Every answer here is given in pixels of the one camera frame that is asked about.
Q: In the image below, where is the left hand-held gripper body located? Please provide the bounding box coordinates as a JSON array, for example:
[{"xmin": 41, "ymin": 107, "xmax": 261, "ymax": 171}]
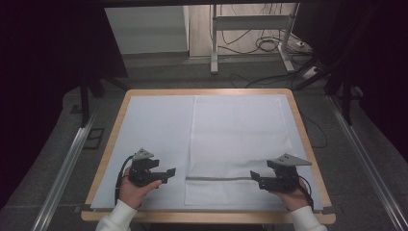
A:
[{"xmin": 128, "ymin": 147, "xmax": 163, "ymax": 188}]

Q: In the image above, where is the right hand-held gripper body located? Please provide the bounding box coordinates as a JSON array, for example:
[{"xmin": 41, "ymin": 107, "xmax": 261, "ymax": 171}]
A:
[{"xmin": 266, "ymin": 153, "xmax": 312, "ymax": 193}]

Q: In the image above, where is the white mesh laundry bag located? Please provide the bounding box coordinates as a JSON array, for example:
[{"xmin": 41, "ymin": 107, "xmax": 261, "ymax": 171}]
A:
[{"xmin": 184, "ymin": 94, "xmax": 294, "ymax": 207}]

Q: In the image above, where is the person's right hand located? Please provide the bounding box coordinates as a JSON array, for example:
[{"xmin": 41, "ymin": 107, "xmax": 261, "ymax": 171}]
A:
[{"xmin": 270, "ymin": 179, "xmax": 311, "ymax": 212}]

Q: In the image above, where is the person's left hand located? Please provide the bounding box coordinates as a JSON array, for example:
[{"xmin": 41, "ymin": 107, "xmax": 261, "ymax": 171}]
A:
[{"xmin": 118, "ymin": 167, "xmax": 163, "ymax": 210}]

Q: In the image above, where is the white table mat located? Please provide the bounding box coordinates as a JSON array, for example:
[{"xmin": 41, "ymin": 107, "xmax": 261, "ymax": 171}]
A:
[{"xmin": 90, "ymin": 94, "xmax": 324, "ymax": 212}]

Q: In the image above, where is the black floor plate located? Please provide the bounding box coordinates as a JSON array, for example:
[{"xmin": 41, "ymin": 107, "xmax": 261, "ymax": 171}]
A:
[{"xmin": 83, "ymin": 127, "xmax": 106, "ymax": 150}]

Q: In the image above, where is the wooden table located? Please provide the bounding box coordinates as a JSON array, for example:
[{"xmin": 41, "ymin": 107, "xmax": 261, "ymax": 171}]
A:
[{"xmin": 80, "ymin": 89, "xmax": 337, "ymax": 225}]

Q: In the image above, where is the black metal stand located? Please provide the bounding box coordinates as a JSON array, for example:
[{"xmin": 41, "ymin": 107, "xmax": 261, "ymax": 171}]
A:
[
  {"xmin": 293, "ymin": 56, "xmax": 365, "ymax": 127},
  {"xmin": 79, "ymin": 72, "xmax": 130, "ymax": 128}
]

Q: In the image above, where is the white power strip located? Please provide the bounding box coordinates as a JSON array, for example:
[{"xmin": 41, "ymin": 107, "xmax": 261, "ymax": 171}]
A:
[{"xmin": 300, "ymin": 65, "xmax": 322, "ymax": 80}]

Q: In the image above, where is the grey cabinet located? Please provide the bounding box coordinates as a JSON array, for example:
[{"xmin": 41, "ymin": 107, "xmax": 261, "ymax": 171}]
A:
[{"xmin": 104, "ymin": 5, "xmax": 191, "ymax": 56}]

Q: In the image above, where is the dark curtain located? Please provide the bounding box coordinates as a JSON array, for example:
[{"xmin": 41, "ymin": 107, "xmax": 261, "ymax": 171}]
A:
[
  {"xmin": 0, "ymin": 0, "xmax": 129, "ymax": 208},
  {"xmin": 293, "ymin": 0, "xmax": 408, "ymax": 163}
]

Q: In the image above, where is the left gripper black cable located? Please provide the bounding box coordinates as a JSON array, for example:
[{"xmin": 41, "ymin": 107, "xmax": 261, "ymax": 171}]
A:
[{"xmin": 114, "ymin": 154, "xmax": 136, "ymax": 206}]

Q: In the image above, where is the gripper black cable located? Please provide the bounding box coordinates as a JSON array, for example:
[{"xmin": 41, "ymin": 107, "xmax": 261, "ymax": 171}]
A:
[
  {"xmin": 296, "ymin": 174, "xmax": 316, "ymax": 210},
  {"xmin": 114, "ymin": 154, "xmax": 136, "ymax": 206}
]

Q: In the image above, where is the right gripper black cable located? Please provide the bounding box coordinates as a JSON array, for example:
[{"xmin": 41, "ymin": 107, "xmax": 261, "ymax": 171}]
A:
[{"xmin": 296, "ymin": 174, "xmax": 316, "ymax": 210}]

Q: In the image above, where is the thin black floor cable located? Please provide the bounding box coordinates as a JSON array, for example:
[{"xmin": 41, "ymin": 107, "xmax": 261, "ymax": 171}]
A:
[{"xmin": 299, "ymin": 109, "xmax": 329, "ymax": 150}]

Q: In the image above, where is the aluminium rail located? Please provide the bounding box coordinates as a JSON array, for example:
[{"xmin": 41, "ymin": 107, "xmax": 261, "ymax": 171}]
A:
[
  {"xmin": 326, "ymin": 95, "xmax": 408, "ymax": 231},
  {"xmin": 31, "ymin": 114, "xmax": 99, "ymax": 231}
]

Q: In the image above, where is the black floor cable bundle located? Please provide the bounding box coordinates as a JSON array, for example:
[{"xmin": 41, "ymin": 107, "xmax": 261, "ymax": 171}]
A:
[{"xmin": 219, "ymin": 28, "xmax": 311, "ymax": 56}]

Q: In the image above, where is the white desk frame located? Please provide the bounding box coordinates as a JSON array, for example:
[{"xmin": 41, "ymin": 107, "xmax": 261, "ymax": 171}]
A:
[{"xmin": 210, "ymin": 3, "xmax": 301, "ymax": 75}]

